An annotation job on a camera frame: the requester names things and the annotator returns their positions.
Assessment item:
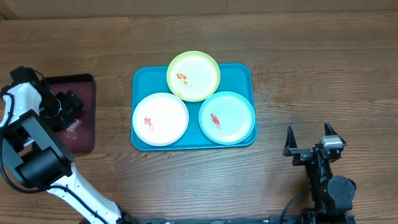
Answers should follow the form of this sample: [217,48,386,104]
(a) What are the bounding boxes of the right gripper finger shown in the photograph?
[284,124,297,150]
[324,122,338,136]

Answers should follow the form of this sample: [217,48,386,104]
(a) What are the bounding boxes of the green and red sponge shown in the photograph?
[66,119,81,133]

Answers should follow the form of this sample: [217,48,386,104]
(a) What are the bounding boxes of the white plate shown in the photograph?
[132,93,189,147]

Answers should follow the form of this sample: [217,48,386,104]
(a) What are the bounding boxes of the yellow-green plate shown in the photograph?
[167,50,221,102]

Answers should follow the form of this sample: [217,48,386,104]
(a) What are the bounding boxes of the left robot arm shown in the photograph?
[1,66,137,224]

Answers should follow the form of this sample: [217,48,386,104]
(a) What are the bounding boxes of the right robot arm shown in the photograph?
[279,122,356,223]

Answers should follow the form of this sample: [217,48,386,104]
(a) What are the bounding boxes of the dark red black-rimmed tray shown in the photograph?
[42,73,96,154]

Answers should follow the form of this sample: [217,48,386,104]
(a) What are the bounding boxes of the teal plastic serving tray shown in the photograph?
[131,63,255,151]

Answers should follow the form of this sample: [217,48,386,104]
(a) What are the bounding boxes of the light blue plate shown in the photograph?
[198,91,256,145]

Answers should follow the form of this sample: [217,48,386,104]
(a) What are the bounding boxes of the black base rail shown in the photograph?
[116,215,307,224]

